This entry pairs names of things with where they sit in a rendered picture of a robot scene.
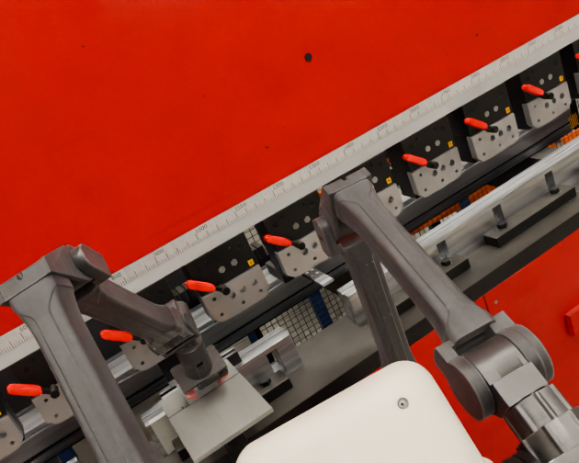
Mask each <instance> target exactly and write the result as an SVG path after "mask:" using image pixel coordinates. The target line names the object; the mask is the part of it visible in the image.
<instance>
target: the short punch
mask: <svg viewBox="0 0 579 463"><path fill-rule="evenodd" d="M178 364H180V361H179V359H178V357H177V354H176V353H173V354H172V355H170V356H169V357H167V358H166V359H164V360H162V361H161V362H159V363H157V365H158V366H159V368H160V369H161V371H162V372H163V374H164V376H165V378H166V380H167V382H168V383H169V385H170V387H171V389H172V388H173V387H174V386H175V385H177V384H178V383H177V382H176V380H175V378H174V377H173V375H172V373H171V368H173V367H175V366H177V365H178Z"/></svg>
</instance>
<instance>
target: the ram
mask: <svg viewBox="0 0 579 463"><path fill-rule="evenodd" d="M577 15H579V0H0V285H1V284H3V283H4V282H6V281H7V280H8V279H10V278H11V277H13V276H15V275H17V274H18V273H20V272H22V271H23V270H24V269H26V268H28V267H29V266H31V265H33V264H34V263H36V262H37V261H39V259H40V258H42V256H44V255H45V254H48V253H50V252H51V251H53V250H55V249H57V248H58V247H60V246H62V245H64V246H65V245H67V244H69V245H71V246H72V247H76V246H78V245H79V244H81V243H83V244H85V245H86V246H88V247H90V248H92V249H93V250H95V251H97V252H98V253H100V254H102V256H103V257H104V259H105V261H106V263H107V265H108V268H109V270H110V273H111V275H113V274H115V273H116V272H118V271H120V270H121V269H122V268H124V267H126V266H128V265H130V264H132V263H134V262H136V261H138V260H139V259H141V258H143V257H145V256H146V255H147V254H150V253H152V252H154V251H155V250H157V249H159V248H161V247H162V246H164V245H166V244H168V243H170V242H172V241H173V240H175V239H177V238H178V237H180V236H182V235H184V234H186V233H187V232H190V231H192V230H194V229H195V228H197V227H198V226H200V225H201V224H203V223H205V222H207V221H209V220H211V219H213V218H215V217H217V216H218V215H220V214H222V213H223V212H225V211H226V210H228V209H231V208H232V207H234V206H236V205H238V204H240V203H241V202H243V201H245V200H247V199H249V198H250V197H252V196H254V195H256V194H257V193H259V192H261V191H263V190H265V189H266V188H268V187H270V186H272V185H274V184H276V183H277V182H279V181H280V180H282V179H284V178H286V177H288V176H289V175H292V174H294V173H296V172H297V171H299V170H301V169H302V168H304V167H305V166H307V165H309V164H311V163H313V162H315V161H317V160H319V159H320V158H322V157H324V156H326V155H327V154H328V153H330V152H333V151H335V150H336V149H338V148H340V147H342V146H343V145H345V144H347V143H349V142H351V141H353V140H354V139H356V138H358V137H359V136H361V135H363V134H365V133H367V132H368V131H370V130H373V129H375V128H376V127H378V126H379V125H381V124H382V123H384V122H386V121H388V120H390V119H392V118H394V117H396V116H398V115H399V114H401V113H403V112H404V111H406V110H407V109H409V108H411V107H414V106H415V105H417V104H419V103H421V102H422V101H424V100H426V99H428V98H429V97H431V96H433V95H435V94H437V93H438V92H440V91H442V90H444V89H446V88H447V87H449V86H451V85H454V84H455V83H457V82H458V81H460V80H461V79H463V78H465V77H467V76H469V75H470V74H472V73H475V72H477V71H478V70H480V69H482V68H483V67H485V66H486V65H488V64H490V63H492V62H494V61H496V60H498V59H500V58H501V57H503V56H505V55H507V54H508V53H509V52H511V51H514V50H516V49H517V48H519V47H521V46H523V45H525V44H526V43H528V42H530V41H532V40H533V39H535V38H537V37H539V36H540V35H542V34H544V33H546V32H548V31H549V30H551V29H553V28H556V27H557V26H559V25H560V24H562V23H564V22H565V21H567V20H569V19H571V18H572V17H575V16H577ZM578 39H579V28H576V29H574V30H573V31H571V32H569V33H567V34H566V35H564V36H562V37H560V38H559V39H557V40H555V41H554V42H552V43H550V44H548V45H546V46H545V47H543V48H541V49H539V50H538V51H535V52H533V53H532V54H530V55H529V56H527V57H526V58H524V59H522V60H520V61H518V62H516V63H514V64H512V65H511V66H509V67H507V68H505V69H504V70H503V71H501V72H499V73H497V74H495V75H493V76H491V77H490V78H488V79H486V80H484V81H483V82H481V83H479V84H477V85H476V86H474V87H472V88H471V89H469V90H467V91H465V92H463V93H462V94H460V95H458V96H456V97H454V98H452V99H450V100H449V101H448V102H446V103H444V104H443V105H441V106H439V107H436V108H435V109H433V110H431V111H429V112H428V113H426V114H424V115H423V116H422V117H420V118H418V119H416V120H414V121H412V122H410V123H408V124H407V125H405V126H403V127H401V128H400V129H398V130H396V131H395V132H393V133H391V134H389V135H388V136H386V137H384V138H382V139H380V140H379V141H376V142H374V143H373V144H371V145H370V146H368V147H367V148H365V149H363V150H361V151H360V152H357V153H355V154H353V155H352V156H350V157H348V158H346V159H345V160H344V161H342V162H340V163H339V164H336V165H334V166H333V167H331V168H329V169H327V170H325V171H324V172H322V173H320V174H318V175H317V176H315V177H313V178H312V179H310V180H308V181H306V182H305V183H303V184H301V185H299V186H297V187H295V188H293V189H291V191H289V192H287V193H285V194H284V195H282V196H280V197H278V198H276V199H274V200H272V201H270V202H269V203H267V204H266V205H264V206H263V207H261V208H259V209H257V210H255V211H253V212H251V213H250V214H248V215H246V216H244V217H242V218H241V219H239V220H237V221H236V222H234V223H232V224H230V225H229V226H227V227H225V228H223V229H222V230H220V231H217V232H216V233H214V234H212V235H211V236H209V237H208V238H206V239H204V240H202V241H201V242H199V243H196V244H195V245H193V246H191V247H189V248H188V249H186V250H185V251H183V252H181V253H180V254H177V255H175V256H174V257H172V258H170V259H168V260H167V261H165V262H163V263H161V264H160V265H158V266H156V267H154V268H153V269H151V270H149V271H147V272H146V273H144V274H142V275H140V276H139V277H136V278H134V279H133V280H132V281H130V282H128V283H126V284H125V285H123V286H122V287H123V288H125V289H127V290H129V291H131V292H133V293H137V292H138V291H140V290H142V289H144V288H146V287H148V286H149V285H151V284H152V283H154V282H155V281H157V280H159V279H161V278H162V277H165V276H167V275H168V274H170V273H172V272H174V271H175V270H177V269H178V268H180V267H181V266H183V265H186V264H187V263H189V262H191V261H193V260H194V259H196V258H198V257H199V256H201V255H203V254H205V253H206V252H208V251H210V250H211V249H213V248H215V247H217V246H218V245H220V244H222V243H224V242H226V241H228V240H230V239H231V238H232V237H234V236H236V235H237V234H239V233H241V232H243V231H245V230H247V229H248V228H250V227H252V226H254V225H255V224H257V223H258V222H260V221H261V220H264V219H266V218H267V217H269V216H271V215H273V214H274V213H276V212H278V211H280V210H281V209H284V208H285V207H287V206H288V205H290V204H291V203H293V202H295V201H297V200H298V199H300V198H303V197H304V196H306V195H308V194H310V193H311V192H313V191H314V190H316V189H317V188H319V187H321V186H323V185H325V184H327V183H328V182H330V181H332V180H334V179H335V178H337V177H339V176H340V175H342V174H344V173H346V172H347V171H349V170H351V169H353V168H354V167H356V166H358V165H360V164H362V163H364V162H366V161H367V160H368V159H370V158H372V157H373V156H375V155H377V154H378V153H380V152H383V151H384V150H386V149H388V148H390V147H391V146H393V145H394V144H396V143H397V142H399V141H402V140H403V139H405V138H407V137H409V136H410V135H412V134H414V133H416V132H417V131H419V130H420V129H422V128H424V127H426V126H427V125H429V124H431V123H433V122H434V121H436V120H438V119H440V118H442V117H444V116H446V115H447V114H448V113H450V112H452V111H453V110H455V109H457V108H459V107H461V106H463V105H464V104H466V103H468V102H470V101H471V100H473V99H474V98H476V97H477V96H480V95H482V94H483V93H485V92H487V91H489V90H490V89H492V88H494V87H496V86H497V85H499V84H501V83H502V82H504V81H506V80H508V79H509V78H511V77H513V76H514V75H516V74H518V73H520V72H522V71H524V70H526V69H527V68H528V67H530V66H532V65H533V64H535V63H537V62H539V61H541V60H543V59H545V58H546V57H548V56H550V55H552V54H553V53H554V52H556V51H558V50H560V49H562V48H563V47H565V46H567V45H569V44H570V43H572V42H574V41H576V40H578ZM22 324H24V322H23V321H22V320H21V319H20V318H19V316H18V315H17V314H16V313H14V312H13V310H12V308H11V307H6V306H0V337H1V336H3V335H5V334H6V333H9V332H11V331H12V330H14V329H16V328H17V327H19V326H20V325H22Z"/></svg>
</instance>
